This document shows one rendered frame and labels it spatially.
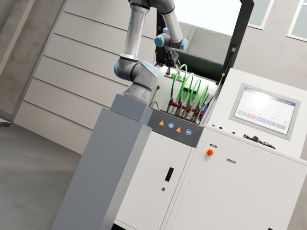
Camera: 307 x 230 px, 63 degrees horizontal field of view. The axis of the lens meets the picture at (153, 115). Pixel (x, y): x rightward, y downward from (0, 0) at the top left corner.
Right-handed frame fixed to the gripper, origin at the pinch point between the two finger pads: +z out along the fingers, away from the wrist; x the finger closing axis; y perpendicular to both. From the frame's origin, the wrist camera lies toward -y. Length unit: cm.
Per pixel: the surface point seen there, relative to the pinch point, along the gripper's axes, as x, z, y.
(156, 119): -5.1, 23.9, 31.1
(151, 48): -123, 38, -203
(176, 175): 15, 55, 52
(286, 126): 82, 45, -11
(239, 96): 46, 27, -21
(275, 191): 78, 62, 41
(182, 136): 15, 34, 34
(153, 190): 1, 63, 63
